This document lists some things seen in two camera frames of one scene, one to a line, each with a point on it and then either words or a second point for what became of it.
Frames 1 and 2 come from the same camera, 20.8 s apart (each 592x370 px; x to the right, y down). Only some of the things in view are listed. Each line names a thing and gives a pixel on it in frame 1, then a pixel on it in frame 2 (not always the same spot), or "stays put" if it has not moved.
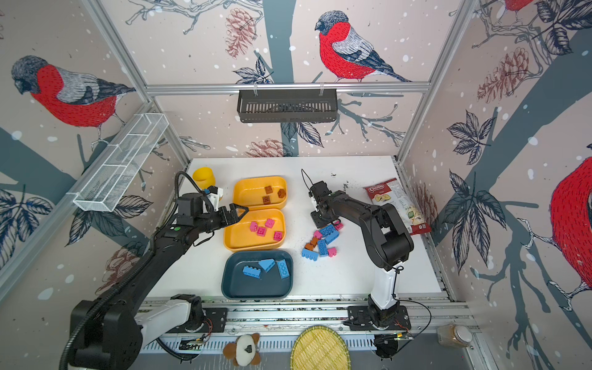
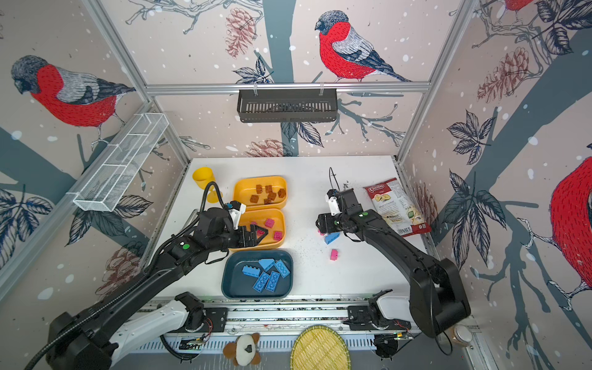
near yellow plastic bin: x=260 y=229 stays put
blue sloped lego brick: x=267 y=264 stays put
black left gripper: x=231 y=219 -> x=252 y=233
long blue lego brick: x=252 y=271 stays put
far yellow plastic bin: x=263 y=192 stays put
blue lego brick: x=284 y=269 stays put
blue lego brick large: x=322 y=247 -> x=272 y=281
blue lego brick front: x=309 y=253 -> x=260 y=282
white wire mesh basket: x=120 y=163 stays put
